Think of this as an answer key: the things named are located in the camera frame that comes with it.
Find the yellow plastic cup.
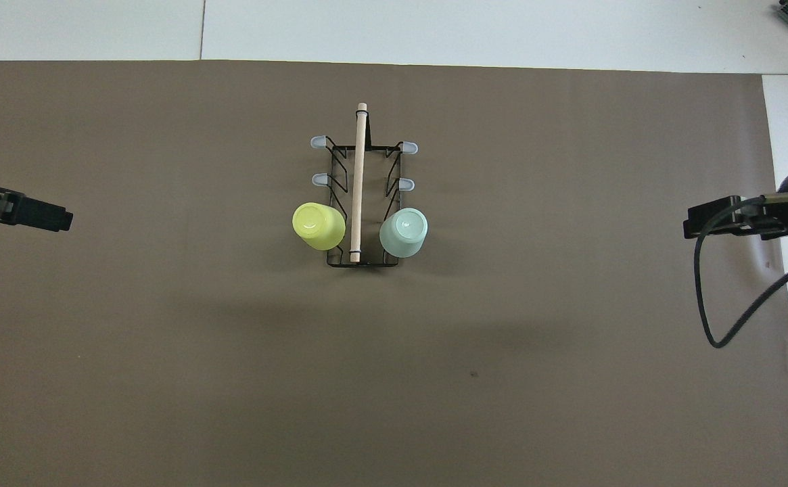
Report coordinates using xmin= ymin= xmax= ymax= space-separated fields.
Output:
xmin=292 ymin=202 xmax=347 ymax=252

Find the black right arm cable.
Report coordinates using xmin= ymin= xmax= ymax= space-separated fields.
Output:
xmin=695 ymin=195 xmax=788 ymax=349

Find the green plastic cup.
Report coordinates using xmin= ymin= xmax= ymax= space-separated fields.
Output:
xmin=379 ymin=207 xmax=430 ymax=258

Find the brown table mat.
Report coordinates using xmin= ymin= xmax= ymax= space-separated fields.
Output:
xmin=0 ymin=60 xmax=788 ymax=487

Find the black wire cup rack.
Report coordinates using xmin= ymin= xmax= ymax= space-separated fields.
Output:
xmin=309 ymin=103 xmax=419 ymax=269

